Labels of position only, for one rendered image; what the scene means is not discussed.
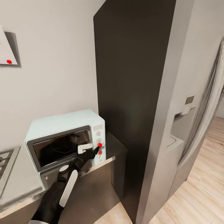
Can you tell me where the microwave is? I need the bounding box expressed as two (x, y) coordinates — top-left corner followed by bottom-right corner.
(24, 109), (105, 172)

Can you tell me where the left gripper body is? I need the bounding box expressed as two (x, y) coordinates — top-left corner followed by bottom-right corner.
(76, 149), (95, 166)

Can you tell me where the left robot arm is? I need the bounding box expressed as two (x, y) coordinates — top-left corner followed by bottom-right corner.
(29, 143), (100, 224)

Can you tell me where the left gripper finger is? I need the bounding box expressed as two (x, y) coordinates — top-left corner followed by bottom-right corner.
(93, 146), (100, 157)

